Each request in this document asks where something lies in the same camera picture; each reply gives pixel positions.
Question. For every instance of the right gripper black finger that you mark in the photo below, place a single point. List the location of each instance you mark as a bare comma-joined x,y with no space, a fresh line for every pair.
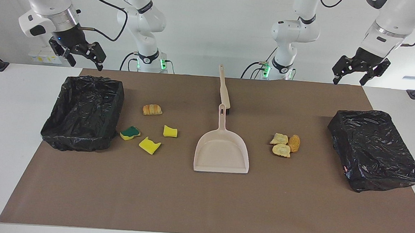
97,52
62,50

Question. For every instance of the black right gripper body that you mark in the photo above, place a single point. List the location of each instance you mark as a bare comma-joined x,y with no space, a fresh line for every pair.
71,39

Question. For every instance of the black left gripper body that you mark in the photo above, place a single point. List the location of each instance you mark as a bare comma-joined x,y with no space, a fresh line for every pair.
367,58

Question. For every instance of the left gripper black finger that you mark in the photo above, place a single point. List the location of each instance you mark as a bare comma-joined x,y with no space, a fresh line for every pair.
379,67
342,65

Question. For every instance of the striped croissant bread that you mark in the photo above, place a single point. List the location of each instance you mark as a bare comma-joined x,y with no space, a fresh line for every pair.
152,109

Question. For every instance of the green and yellow sponge piece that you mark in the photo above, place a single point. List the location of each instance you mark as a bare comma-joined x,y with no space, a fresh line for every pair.
130,132

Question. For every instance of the brown fried nugget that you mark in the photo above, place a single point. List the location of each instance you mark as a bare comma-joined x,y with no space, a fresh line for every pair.
294,143

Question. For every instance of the pale pastry with orange stripes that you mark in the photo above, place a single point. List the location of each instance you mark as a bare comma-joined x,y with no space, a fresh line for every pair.
279,138

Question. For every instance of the pale flaky pastry piece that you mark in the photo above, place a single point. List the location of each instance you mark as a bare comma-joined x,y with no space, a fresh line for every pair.
281,150

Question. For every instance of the notched yellow sponge piece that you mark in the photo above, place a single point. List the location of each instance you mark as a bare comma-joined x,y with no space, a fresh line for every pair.
149,146

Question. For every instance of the small yellow sponge piece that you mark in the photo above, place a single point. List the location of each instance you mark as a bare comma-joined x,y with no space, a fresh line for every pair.
170,131

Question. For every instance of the beige hand brush black bristles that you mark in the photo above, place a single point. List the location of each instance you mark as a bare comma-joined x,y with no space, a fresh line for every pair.
224,85

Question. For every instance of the beige plastic dustpan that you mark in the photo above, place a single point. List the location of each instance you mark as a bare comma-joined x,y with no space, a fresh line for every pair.
221,149

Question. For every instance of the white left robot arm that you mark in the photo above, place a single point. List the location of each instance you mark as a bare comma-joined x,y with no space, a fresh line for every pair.
389,23

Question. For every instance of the open bin with black bag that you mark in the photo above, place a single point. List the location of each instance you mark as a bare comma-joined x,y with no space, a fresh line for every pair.
81,123

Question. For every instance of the box wrapped in black bag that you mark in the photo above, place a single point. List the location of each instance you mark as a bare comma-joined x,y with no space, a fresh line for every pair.
375,148

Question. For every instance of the brown table mat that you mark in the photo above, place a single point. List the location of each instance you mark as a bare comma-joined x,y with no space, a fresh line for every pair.
188,201

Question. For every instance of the white wall socket boxes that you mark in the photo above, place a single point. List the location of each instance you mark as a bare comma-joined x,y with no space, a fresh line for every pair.
43,58

